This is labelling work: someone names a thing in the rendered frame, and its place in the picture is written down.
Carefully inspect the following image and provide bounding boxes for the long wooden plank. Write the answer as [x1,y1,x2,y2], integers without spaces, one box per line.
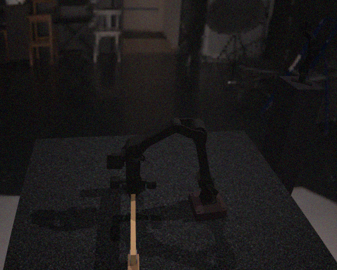
[130,194,136,265]

